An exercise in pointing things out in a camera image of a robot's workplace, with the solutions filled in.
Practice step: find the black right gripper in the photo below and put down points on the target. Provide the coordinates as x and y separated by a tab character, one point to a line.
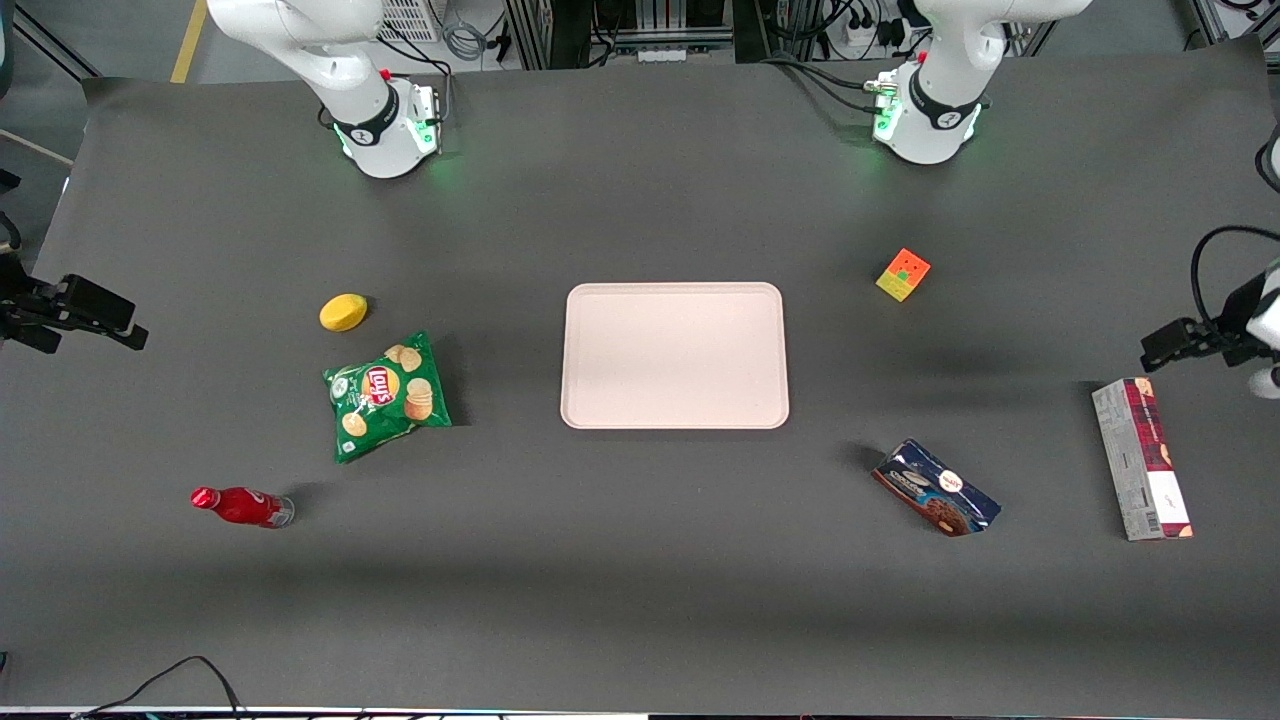
20	308

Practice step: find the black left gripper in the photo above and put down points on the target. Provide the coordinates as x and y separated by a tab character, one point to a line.
1236	318

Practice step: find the red tartan cookie box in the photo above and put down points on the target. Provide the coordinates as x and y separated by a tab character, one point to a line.
1142	458

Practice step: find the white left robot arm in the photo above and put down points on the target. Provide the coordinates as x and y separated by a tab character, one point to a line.
935	120

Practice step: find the dark blue cookie bag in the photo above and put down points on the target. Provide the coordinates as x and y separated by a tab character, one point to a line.
935	490

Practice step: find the white perforated box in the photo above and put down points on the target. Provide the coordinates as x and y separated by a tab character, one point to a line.
410	18

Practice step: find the pale pink plastic tray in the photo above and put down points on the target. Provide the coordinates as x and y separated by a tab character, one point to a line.
674	355

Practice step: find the red soda bottle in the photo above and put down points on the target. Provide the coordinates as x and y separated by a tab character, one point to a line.
243	506

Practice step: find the yellow lemon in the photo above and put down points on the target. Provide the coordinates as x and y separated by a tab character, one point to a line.
343	312

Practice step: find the colourful puzzle cube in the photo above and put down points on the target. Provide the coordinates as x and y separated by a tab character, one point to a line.
902	275

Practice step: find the green chips bag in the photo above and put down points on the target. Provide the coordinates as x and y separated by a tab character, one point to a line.
385	395

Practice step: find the dark grey table mat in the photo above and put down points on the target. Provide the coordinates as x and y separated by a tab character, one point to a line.
640	560

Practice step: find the white power strip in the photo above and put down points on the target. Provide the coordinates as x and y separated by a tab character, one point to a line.
662	54

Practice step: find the aluminium frame post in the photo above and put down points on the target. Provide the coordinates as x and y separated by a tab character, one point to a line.
528	32

